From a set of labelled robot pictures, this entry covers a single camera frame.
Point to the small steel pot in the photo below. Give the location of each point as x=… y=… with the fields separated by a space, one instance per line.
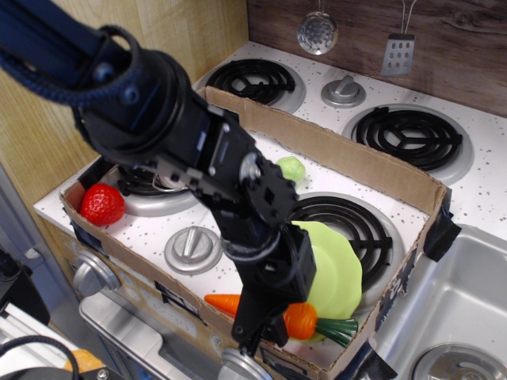
x=166 y=185

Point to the back right black burner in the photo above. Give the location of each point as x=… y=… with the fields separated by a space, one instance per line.
x=420 y=136

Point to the front left black burner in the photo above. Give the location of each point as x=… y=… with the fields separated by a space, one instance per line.
x=140 y=197

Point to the black burner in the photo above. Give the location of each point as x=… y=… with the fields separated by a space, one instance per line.
x=261 y=80
x=373 y=237
x=420 y=136
x=140 y=197

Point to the front right black burner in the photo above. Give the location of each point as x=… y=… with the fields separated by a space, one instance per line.
x=373 y=237

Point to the silver right oven knob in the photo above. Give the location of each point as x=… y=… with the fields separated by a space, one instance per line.
x=238 y=366

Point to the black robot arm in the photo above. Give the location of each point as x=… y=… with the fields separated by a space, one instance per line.
x=137 y=108

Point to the steel toy sink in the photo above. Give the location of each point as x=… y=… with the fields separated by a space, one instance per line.
x=451 y=323

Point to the red toy strawberry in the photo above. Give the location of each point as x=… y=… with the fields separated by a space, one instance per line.
x=102 y=205

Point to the hanging metal skimmer ladle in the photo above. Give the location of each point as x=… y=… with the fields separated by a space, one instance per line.
x=317 y=32

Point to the silver back stove knob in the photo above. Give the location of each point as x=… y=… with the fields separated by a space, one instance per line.
x=343 y=93

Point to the silver stove knob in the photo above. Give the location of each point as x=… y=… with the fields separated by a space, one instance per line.
x=193 y=250
x=343 y=93

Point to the silver left oven knob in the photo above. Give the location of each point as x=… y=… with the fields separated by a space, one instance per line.
x=93 y=275

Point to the silver oven door handle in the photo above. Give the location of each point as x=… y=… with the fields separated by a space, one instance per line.
x=159 y=351

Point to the green toy broccoli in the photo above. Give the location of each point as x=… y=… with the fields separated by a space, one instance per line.
x=292 y=168

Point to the light green plastic plate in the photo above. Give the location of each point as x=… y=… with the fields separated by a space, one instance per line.
x=337 y=288

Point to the silver oven knob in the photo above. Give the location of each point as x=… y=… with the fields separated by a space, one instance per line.
x=238 y=366
x=93 y=275

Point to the silver front stove knob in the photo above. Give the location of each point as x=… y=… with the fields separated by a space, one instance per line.
x=193 y=250

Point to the orange toy carrot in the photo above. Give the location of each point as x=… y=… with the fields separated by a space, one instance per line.
x=301 y=320

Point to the back left black burner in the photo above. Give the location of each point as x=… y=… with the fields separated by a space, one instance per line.
x=261 y=80

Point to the hanging metal slotted spatula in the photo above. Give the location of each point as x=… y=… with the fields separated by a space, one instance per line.
x=399 y=50

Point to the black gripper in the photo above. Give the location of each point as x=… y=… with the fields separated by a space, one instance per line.
x=276 y=275

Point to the cardboard fence box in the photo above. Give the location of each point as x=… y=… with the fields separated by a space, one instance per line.
x=346 y=160

